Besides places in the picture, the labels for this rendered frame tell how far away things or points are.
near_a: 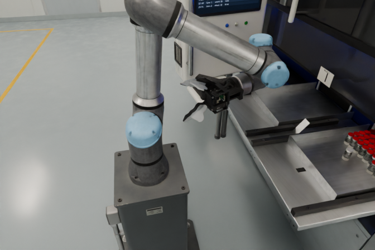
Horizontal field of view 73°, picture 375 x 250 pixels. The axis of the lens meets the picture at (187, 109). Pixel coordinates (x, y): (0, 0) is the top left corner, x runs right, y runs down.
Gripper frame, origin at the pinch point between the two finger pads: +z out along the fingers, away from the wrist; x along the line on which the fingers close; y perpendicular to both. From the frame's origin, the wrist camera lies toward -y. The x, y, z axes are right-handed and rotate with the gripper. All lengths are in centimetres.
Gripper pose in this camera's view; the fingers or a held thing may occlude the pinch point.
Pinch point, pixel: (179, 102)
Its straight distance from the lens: 80.9
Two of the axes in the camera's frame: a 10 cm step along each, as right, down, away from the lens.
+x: 0.4, 7.8, 6.2
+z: -8.7, 3.3, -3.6
